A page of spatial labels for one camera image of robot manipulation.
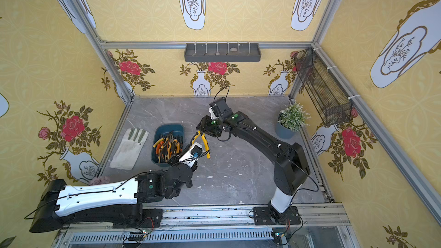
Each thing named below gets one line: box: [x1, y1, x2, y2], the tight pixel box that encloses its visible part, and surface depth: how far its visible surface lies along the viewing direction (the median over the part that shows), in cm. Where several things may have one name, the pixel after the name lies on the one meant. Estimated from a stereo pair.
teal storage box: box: [150, 124, 185, 168], surface depth 95 cm
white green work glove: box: [109, 127, 150, 171], surface depth 97 cm
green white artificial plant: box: [277, 101, 312, 131], surface depth 92 cm
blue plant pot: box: [275, 112, 297, 139], surface depth 92 cm
